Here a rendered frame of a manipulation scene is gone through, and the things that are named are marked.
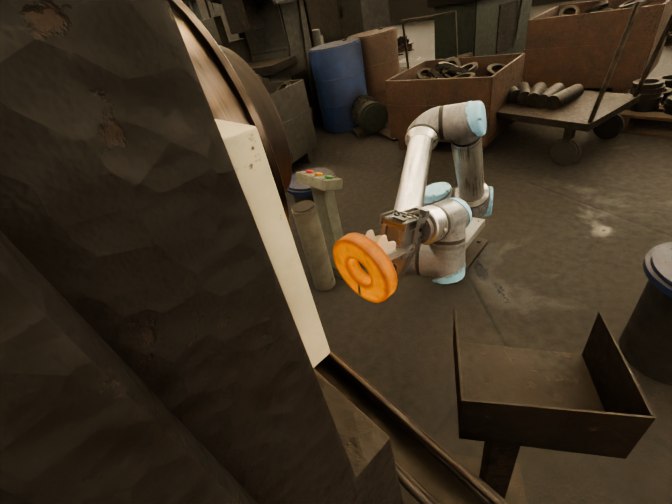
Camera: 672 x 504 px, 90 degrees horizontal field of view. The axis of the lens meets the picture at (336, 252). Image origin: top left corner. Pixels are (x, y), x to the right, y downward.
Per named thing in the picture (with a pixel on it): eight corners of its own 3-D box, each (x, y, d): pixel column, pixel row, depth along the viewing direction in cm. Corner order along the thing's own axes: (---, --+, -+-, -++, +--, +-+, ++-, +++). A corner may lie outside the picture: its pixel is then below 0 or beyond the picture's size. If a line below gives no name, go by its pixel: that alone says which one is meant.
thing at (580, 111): (640, 141, 253) (696, -21, 197) (590, 174, 231) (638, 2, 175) (499, 119, 340) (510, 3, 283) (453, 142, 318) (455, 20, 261)
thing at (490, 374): (557, 550, 91) (656, 418, 49) (453, 530, 98) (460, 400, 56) (538, 467, 107) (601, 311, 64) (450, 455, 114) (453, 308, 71)
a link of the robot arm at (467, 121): (458, 196, 183) (439, 94, 119) (493, 195, 176) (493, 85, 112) (456, 222, 179) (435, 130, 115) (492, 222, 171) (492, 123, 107)
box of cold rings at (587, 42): (654, 76, 352) (684, -14, 308) (635, 102, 311) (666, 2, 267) (545, 78, 418) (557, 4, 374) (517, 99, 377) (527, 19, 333)
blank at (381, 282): (387, 264, 61) (399, 254, 62) (328, 228, 69) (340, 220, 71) (386, 315, 71) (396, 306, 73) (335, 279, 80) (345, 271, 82)
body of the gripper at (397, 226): (377, 214, 74) (410, 203, 81) (374, 249, 78) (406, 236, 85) (405, 225, 69) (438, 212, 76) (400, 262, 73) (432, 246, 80)
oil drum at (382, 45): (382, 120, 410) (372, 34, 357) (348, 116, 449) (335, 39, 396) (412, 104, 437) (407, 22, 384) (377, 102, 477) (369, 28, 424)
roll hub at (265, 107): (288, 222, 62) (231, 47, 45) (220, 189, 80) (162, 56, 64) (311, 208, 64) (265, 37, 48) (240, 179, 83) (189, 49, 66)
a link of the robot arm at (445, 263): (425, 272, 100) (424, 231, 97) (467, 274, 95) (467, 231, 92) (419, 285, 92) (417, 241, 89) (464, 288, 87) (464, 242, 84)
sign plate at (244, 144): (312, 370, 26) (221, 140, 15) (185, 254, 43) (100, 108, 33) (334, 350, 27) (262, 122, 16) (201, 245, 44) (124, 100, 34)
